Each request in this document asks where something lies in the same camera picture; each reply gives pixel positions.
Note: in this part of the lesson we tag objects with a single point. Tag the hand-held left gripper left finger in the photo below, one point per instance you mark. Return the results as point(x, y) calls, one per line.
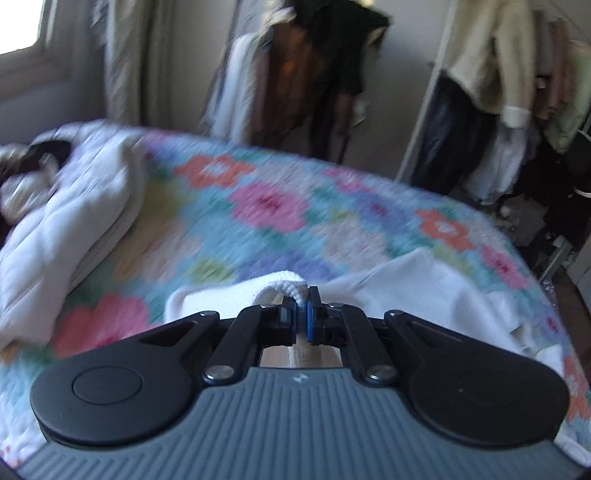
point(290, 318)

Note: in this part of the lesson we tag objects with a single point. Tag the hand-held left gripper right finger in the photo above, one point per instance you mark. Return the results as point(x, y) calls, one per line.
point(313, 318)

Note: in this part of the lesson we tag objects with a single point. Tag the white waffle shirt monster patch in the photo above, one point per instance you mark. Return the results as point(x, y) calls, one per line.
point(415, 295)

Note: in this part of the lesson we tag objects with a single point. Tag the floral patchwork quilt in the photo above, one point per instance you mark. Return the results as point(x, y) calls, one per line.
point(258, 217)

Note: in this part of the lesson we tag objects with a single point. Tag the white puffy jacket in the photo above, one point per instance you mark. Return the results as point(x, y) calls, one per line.
point(69, 230)

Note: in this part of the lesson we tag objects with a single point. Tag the white rack pole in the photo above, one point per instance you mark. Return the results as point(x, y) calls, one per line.
point(427, 92)

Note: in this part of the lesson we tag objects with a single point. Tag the dark brown garment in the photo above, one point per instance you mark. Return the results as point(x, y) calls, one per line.
point(32, 159)

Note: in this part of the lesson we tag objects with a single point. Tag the patterned curtain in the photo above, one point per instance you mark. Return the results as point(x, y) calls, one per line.
point(134, 55)

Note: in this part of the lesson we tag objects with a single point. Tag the window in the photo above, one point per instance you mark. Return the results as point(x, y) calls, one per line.
point(18, 23)

